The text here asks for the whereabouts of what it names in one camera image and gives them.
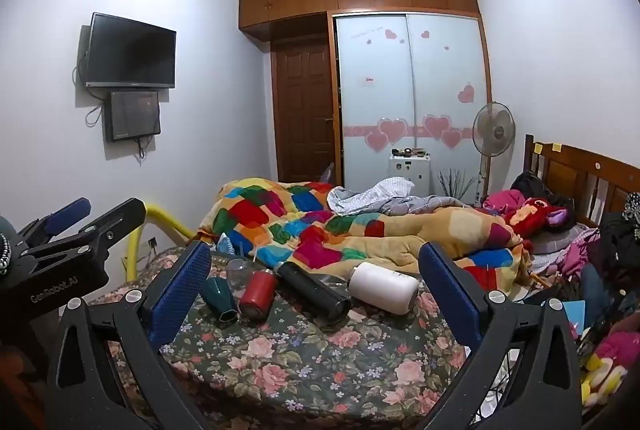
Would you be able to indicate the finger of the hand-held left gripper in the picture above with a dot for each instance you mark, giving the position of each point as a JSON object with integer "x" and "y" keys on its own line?
{"x": 70, "y": 215}
{"x": 117, "y": 222}

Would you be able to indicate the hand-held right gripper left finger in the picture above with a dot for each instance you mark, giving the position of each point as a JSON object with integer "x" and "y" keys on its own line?
{"x": 179, "y": 297}

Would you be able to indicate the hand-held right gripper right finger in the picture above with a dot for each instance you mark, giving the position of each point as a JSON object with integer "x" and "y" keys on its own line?
{"x": 450, "y": 297}

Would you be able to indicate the dark green cup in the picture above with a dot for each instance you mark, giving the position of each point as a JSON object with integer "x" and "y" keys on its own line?
{"x": 219, "y": 299}

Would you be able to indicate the clear glass cup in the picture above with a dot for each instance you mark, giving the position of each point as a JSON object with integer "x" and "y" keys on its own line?
{"x": 239, "y": 271}

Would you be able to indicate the white thermos cup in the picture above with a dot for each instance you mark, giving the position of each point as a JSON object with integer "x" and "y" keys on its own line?
{"x": 382, "y": 287}

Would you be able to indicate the red cup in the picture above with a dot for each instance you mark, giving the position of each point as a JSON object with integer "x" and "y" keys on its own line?
{"x": 257, "y": 295}

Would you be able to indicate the black thermos cup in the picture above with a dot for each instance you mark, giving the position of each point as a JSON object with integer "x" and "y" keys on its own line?
{"x": 314, "y": 292}

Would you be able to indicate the yellow foam tube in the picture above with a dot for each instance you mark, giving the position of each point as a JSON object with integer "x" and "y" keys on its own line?
{"x": 165, "y": 219}

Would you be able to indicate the pink cloth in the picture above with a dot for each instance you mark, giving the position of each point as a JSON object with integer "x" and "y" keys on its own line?
{"x": 500, "y": 202}

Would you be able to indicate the spiky potted plant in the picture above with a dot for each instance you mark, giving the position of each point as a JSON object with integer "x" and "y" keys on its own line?
{"x": 456, "y": 185}

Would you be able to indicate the red plush toy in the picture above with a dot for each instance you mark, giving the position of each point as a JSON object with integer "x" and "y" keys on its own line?
{"x": 535, "y": 215}

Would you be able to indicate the grey pillow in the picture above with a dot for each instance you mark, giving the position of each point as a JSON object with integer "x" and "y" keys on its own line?
{"x": 557, "y": 240}

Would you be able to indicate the small white cabinet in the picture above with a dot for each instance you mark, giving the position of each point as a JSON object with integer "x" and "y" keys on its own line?
{"x": 409, "y": 175}

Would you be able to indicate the grey striped cloth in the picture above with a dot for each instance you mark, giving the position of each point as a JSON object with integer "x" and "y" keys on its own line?
{"x": 370, "y": 195}

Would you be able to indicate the black bag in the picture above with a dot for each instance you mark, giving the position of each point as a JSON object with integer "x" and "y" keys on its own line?
{"x": 532, "y": 185}

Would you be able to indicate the colourful patchwork blanket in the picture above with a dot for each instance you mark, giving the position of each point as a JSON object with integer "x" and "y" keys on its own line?
{"x": 310, "y": 230}

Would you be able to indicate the yellow plush toy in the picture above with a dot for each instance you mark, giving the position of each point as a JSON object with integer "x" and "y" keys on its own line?
{"x": 602, "y": 377}

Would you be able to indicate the wooden headboard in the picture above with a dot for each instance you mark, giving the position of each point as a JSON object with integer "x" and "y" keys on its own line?
{"x": 575, "y": 175}

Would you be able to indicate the white standing fan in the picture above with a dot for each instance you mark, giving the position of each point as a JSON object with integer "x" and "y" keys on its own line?
{"x": 494, "y": 128}

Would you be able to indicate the pile of dark clothes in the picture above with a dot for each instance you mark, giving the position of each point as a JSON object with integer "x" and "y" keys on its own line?
{"x": 620, "y": 240}

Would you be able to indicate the frosted sliding door wardrobe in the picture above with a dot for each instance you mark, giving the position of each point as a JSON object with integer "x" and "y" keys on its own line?
{"x": 410, "y": 90}

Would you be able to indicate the brown wooden door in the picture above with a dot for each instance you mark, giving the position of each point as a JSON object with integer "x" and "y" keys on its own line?
{"x": 304, "y": 110}

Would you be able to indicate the wall socket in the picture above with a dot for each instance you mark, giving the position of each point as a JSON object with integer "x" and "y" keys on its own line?
{"x": 151, "y": 241}

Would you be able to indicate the small wall monitor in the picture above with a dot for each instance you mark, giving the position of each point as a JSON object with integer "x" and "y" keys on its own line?
{"x": 134, "y": 114}

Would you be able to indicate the black wall television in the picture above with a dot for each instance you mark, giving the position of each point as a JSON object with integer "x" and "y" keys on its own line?
{"x": 131, "y": 51}

